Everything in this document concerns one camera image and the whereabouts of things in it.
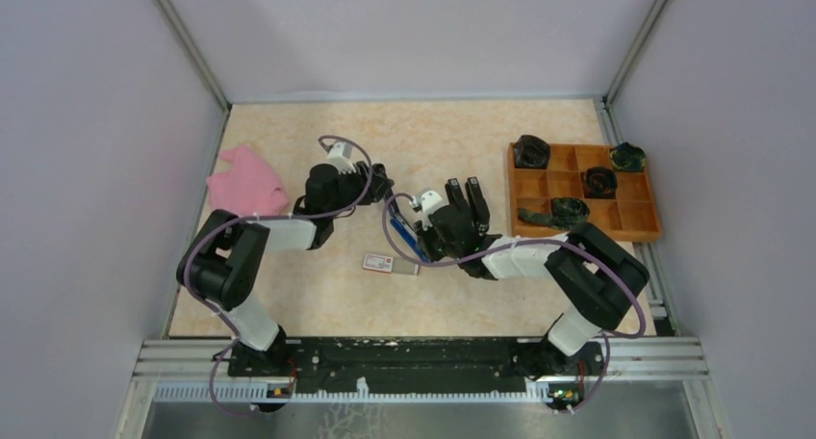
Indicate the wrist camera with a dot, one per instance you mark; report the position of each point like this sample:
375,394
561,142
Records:
338,156
427,202

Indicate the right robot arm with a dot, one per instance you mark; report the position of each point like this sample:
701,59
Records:
600,279

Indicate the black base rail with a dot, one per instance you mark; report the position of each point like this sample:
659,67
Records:
435,366

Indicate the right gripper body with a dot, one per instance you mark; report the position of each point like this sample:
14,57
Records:
435,248

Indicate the pink cloth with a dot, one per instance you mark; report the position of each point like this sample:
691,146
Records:
249,186

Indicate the blue stapler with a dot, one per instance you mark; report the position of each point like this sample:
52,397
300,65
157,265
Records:
397,221

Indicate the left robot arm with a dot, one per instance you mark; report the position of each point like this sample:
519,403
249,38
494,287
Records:
221,264

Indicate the dark rolled fabric lower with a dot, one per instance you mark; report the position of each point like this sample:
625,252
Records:
565,213

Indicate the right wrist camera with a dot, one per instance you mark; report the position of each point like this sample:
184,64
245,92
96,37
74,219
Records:
427,202

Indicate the dark rolled fabric centre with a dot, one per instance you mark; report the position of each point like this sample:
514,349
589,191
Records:
600,183

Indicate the dark rolled fabric top-right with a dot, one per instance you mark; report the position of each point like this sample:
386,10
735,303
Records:
626,157

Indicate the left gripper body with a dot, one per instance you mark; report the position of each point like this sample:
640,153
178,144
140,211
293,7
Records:
351,186

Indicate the dark rolled fabric top-left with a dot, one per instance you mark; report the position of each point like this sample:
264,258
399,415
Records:
531,152

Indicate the orange wooden compartment tray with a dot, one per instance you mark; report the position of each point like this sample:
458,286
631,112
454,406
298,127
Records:
631,215

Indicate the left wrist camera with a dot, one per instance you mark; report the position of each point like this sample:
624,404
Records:
338,156

